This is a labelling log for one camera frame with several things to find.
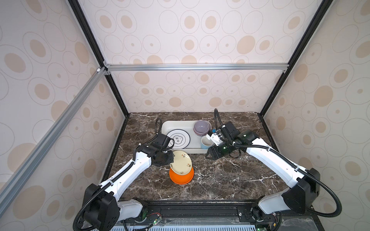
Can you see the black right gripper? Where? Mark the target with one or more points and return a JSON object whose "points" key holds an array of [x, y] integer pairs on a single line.
{"points": [[213, 151]]}

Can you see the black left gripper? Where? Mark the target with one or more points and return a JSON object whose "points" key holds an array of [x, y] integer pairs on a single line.
{"points": [[169, 161]]}

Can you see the light blue mug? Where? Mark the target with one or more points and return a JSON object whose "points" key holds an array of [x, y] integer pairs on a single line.
{"points": [[206, 142]]}

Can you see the yellow plate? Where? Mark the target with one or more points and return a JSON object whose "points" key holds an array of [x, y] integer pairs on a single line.
{"points": [[182, 163]]}

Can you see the purple bowl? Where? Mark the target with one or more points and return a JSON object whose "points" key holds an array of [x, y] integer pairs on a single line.
{"points": [[202, 127]]}

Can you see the orange bowl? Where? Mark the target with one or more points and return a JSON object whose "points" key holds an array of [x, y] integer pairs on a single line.
{"points": [[181, 179]]}

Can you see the white plate teal line rim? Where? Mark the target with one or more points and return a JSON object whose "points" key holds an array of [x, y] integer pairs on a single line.
{"points": [[179, 139]]}

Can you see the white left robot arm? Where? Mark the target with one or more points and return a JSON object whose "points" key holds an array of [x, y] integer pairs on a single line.
{"points": [[115, 184]]}

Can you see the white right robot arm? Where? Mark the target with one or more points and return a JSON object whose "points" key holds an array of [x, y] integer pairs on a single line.
{"points": [[303, 185]]}

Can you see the white plastic bin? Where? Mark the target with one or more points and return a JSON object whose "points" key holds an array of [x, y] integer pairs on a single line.
{"points": [[187, 125]]}

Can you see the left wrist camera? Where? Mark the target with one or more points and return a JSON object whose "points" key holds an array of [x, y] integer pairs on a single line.
{"points": [[163, 142]]}

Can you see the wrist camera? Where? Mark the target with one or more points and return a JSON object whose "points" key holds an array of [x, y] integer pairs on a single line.
{"points": [[227, 132], [163, 142]]}

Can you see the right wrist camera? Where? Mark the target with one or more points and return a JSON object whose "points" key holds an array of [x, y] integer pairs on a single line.
{"points": [[227, 132]]}

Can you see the aluminium rail back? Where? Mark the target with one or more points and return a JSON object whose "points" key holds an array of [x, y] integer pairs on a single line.
{"points": [[196, 67]]}

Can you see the aluminium rail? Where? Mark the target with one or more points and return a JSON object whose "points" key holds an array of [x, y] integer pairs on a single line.
{"points": [[25, 171], [196, 67]]}

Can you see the aluminium rail left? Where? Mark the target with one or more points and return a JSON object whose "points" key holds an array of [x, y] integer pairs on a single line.
{"points": [[25, 171]]}

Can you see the black corner frame post left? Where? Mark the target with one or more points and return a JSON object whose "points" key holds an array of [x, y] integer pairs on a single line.
{"points": [[80, 16]]}

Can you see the black corner frame post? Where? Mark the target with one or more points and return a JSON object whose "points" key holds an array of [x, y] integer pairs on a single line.
{"points": [[80, 16], [307, 36]]}

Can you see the black corner frame post right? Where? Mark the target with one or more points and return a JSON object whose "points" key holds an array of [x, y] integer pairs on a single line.
{"points": [[307, 36]]}

